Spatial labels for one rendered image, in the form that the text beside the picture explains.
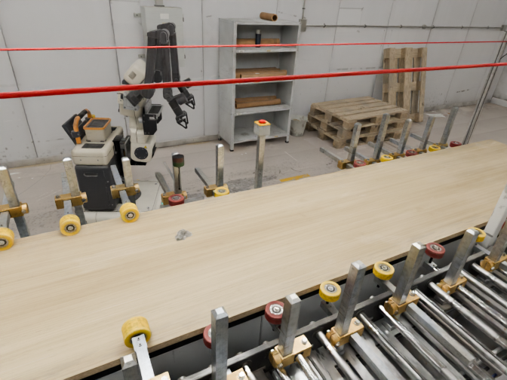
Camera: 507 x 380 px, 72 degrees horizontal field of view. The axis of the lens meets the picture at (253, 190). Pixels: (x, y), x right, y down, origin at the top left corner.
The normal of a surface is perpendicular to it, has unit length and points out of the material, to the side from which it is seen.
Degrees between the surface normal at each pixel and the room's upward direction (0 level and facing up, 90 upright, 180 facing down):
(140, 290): 0
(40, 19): 90
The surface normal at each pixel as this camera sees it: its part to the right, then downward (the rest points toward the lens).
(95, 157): 0.08, 0.51
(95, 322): 0.05, -0.87
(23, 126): 0.46, 0.47
